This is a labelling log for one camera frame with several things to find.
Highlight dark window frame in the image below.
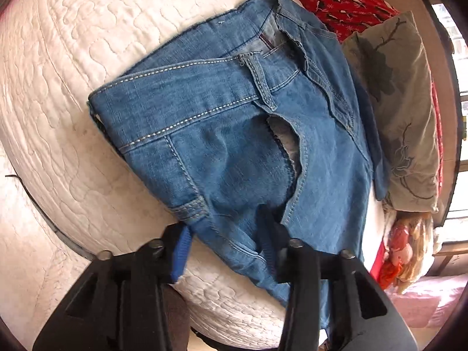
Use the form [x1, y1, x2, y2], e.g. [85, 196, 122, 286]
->
[407, 0, 468, 264]

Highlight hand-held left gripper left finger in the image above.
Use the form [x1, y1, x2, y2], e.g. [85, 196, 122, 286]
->
[33, 223, 191, 351]

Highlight white quilted bed cover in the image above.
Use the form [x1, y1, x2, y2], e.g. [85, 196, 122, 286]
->
[0, 0, 388, 351]

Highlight blue denim pants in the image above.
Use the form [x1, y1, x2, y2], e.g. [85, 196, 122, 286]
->
[88, 0, 390, 337]

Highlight grey floral pillow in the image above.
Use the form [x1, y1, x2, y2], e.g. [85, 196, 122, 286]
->
[342, 11, 445, 214]

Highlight red printed blanket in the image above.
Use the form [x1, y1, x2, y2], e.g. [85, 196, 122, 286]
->
[292, 0, 445, 161]

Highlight person's dark brown clothing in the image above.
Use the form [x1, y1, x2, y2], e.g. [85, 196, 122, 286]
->
[161, 285, 191, 351]

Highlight black cable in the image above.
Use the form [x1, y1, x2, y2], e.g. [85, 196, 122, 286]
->
[4, 174, 28, 191]

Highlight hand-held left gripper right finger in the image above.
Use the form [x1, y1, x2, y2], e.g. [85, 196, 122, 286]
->
[256, 205, 419, 351]

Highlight pink cloth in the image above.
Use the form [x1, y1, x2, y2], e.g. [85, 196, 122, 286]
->
[386, 274, 467, 340]

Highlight clear bag with orange contents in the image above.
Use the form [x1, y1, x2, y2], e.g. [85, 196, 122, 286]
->
[376, 214, 437, 295]

